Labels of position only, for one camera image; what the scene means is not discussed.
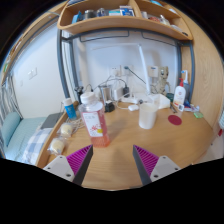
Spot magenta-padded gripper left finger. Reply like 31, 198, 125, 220
43, 144, 94, 187

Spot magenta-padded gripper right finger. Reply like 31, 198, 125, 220
132, 144, 183, 187

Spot pink drink bottle white cap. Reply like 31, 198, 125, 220
78, 91, 111, 148

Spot wrapped bread bun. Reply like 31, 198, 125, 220
59, 122, 75, 138
47, 137, 66, 156

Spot blue checkered blanket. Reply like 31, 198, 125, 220
21, 127, 54, 166

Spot grey tablet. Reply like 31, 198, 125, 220
40, 112, 64, 130

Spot flat round red coaster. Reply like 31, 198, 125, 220
167, 114, 183, 126

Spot teal bed mattress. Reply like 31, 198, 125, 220
4, 116, 48, 161

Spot white plastic cup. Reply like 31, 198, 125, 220
138, 102, 159, 130

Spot blue tube white cap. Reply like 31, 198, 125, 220
62, 97, 78, 120

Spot teal pillow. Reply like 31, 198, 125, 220
0, 111, 23, 148

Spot white paper box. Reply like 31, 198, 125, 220
148, 93, 171, 110

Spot white earbud case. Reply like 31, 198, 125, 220
127, 104, 140, 112

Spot white pump bottle red nozzle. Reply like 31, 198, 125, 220
172, 78, 187, 108

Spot white power strip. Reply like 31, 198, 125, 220
120, 95, 139, 104

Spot small black box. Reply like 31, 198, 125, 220
104, 100, 116, 113

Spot striped grey curtain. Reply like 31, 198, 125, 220
0, 74, 17, 148

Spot black charger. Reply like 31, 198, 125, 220
122, 86, 131, 98

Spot white charger block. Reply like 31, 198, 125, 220
112, 87, 125, 101

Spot wooden shelf unit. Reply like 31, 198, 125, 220
57, 0, 194, 42

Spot dark green cable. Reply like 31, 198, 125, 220
125, 67, 148, 85

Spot white wall-mounted box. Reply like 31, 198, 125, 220
148, 65, 159, 79

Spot white wall switch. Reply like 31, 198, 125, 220
27, 67, 38, 80

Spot white wall socket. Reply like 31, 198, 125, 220
121, 64, 134, 76
109, 65, 122, 77

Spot grey metal desk frame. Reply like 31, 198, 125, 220
55, 28, 196, 103

